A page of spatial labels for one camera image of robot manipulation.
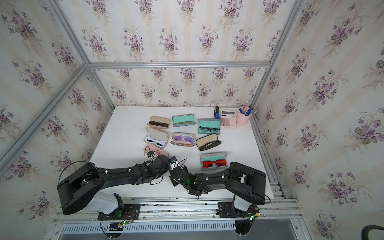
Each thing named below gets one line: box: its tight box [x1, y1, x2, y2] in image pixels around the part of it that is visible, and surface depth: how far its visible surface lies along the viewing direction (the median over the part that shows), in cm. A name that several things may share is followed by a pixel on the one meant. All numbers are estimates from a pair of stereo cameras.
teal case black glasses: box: [197, 118, 221, 135], surface depth 107 cm
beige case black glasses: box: [196, 133, 222, 151], surface depth 99 cm
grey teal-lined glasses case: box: [172, 113, 196, 127], surface depth 112 cm
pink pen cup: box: [236, 112, 251, 126], surface depth 110 cm
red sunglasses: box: [202, 159, 227, 169], surface depth 90 cm
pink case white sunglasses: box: [143, 127, 169, 149], surface depth 100 cm
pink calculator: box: [220, 109, 237, 128], surface depth 113 cm
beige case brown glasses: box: [147, 116, 171, 129], surface depth 110 cm
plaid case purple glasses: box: [170, 132, 196, 147], surface depth 101 cm
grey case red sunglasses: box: [200, 152, 228, 171], surface depth 90 cm
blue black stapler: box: [213, 106, 220, 119], surface depth 116 cm
